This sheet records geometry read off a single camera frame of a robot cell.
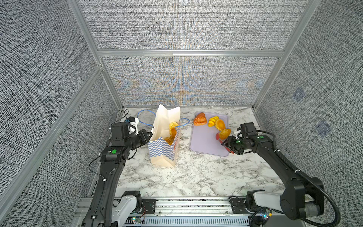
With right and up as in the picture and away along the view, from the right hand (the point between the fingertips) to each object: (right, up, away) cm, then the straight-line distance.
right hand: (225, 142), depth 83 cm
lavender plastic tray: (-10, 0, +16) cm, 19 cm away
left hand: (-40, +7, -11) cm, 42 cm away
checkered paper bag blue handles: (-37, -6, -3) cm, 37 cm away
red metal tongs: (-2, +2, +11) cm, 11 cm away
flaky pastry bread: (-32, +3, -14) cm, 35 cm away
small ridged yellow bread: (-3, +12, +23) cm, 26 cm away
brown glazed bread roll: (-11, +13, +23) cm, 29 cm away
